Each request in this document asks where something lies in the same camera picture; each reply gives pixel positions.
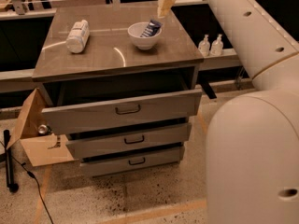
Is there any top grey drawer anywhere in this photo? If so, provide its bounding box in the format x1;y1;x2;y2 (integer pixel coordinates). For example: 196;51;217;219
42;89;202;134

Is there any brown cardboard box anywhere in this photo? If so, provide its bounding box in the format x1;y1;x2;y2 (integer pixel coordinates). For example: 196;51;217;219
7;89;74;166

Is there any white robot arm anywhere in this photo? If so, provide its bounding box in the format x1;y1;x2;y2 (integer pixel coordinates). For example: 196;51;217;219
206;0;299;224

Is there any sanitizer pump bottle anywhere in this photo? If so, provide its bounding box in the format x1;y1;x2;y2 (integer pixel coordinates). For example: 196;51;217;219
210;35;223;56
198;35;210;57

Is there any blue rxbar wrapper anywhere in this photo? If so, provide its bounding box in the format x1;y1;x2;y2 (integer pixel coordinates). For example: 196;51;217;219
140;20;162;37

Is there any white plastic bottle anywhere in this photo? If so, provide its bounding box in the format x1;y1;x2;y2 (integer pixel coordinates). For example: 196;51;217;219
66;20;90;53

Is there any metal can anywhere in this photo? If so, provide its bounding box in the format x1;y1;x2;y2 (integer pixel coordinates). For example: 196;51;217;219
37;124;50;135

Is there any bottom grey drawer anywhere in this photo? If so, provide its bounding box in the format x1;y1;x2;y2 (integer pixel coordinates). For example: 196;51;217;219
80;145;185;176

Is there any black cable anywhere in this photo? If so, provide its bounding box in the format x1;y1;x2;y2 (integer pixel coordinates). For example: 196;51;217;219
0;140;55;224

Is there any right sanitizer pump bottle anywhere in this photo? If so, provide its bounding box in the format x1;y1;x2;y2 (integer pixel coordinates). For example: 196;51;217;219
210;35;223;56

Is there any grey drawer cabinet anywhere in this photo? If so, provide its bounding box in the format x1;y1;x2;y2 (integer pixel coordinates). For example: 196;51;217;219
33;2;203;164

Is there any white ceramic bowl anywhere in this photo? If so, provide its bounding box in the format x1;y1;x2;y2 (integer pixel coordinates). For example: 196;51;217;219
127;22;162;50

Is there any left sanitizer pump bottle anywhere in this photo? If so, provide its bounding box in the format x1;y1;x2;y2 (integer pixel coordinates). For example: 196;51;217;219
198;35;210;57

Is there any middle grey drawer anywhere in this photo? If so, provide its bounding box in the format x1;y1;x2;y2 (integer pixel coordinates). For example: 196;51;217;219
66;123;192;159

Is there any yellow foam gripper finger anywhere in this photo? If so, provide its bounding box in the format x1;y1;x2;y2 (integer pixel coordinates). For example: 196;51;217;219
157;0;176;18

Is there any grey drawer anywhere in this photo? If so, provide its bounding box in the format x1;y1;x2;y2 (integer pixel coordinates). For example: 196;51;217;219
42;89;202;134
80;145;185;176
66;123;192;159

